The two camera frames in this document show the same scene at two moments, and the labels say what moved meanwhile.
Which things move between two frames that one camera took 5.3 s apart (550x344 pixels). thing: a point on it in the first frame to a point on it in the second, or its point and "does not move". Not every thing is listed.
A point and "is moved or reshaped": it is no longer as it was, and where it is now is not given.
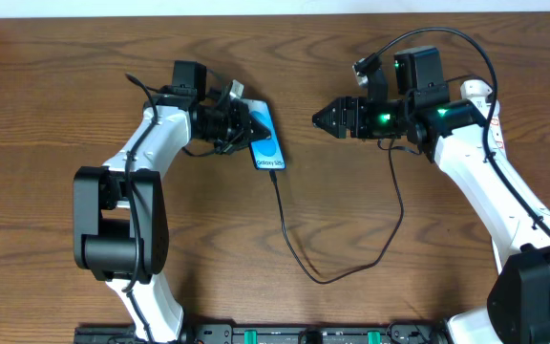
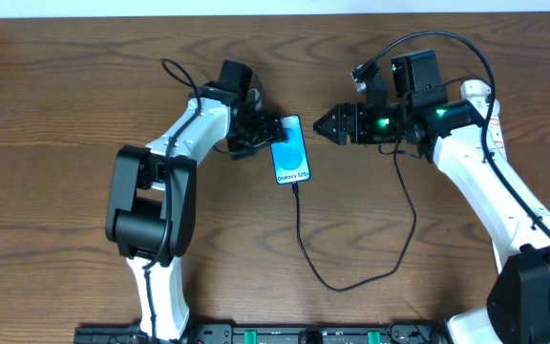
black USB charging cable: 360,268 to 373,278
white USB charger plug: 475,91 does not move
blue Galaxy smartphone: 267,153 is moved or reshaped
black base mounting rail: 269,333 does not move
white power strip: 496,142 does not move
